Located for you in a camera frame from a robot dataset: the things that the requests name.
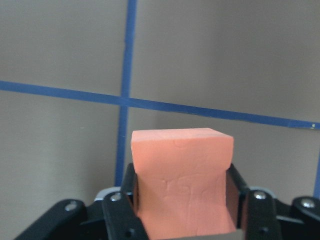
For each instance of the orange foam cube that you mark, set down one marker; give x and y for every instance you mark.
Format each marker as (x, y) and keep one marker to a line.
(181, 180)

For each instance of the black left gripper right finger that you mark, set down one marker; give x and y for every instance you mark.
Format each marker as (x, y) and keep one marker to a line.
(261, 216)

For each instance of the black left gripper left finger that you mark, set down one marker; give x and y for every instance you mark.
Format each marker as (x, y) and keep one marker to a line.
(111, 216)

